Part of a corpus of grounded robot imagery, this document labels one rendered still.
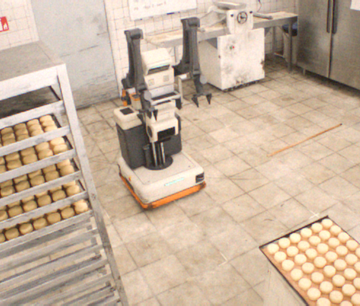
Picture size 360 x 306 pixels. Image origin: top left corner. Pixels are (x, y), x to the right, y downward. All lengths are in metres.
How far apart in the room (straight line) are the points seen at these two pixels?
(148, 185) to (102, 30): 2.94
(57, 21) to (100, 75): 1.02
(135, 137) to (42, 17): 2.63
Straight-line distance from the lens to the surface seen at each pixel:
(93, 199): 1.37
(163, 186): 3.20
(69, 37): 5.41
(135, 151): 3.31
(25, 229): 1.47
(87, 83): 5.61
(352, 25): 5.29
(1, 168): 1.33
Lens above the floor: 2.11
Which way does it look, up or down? 30 degrees down
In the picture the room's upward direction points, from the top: 6 degrees counter-clockwise
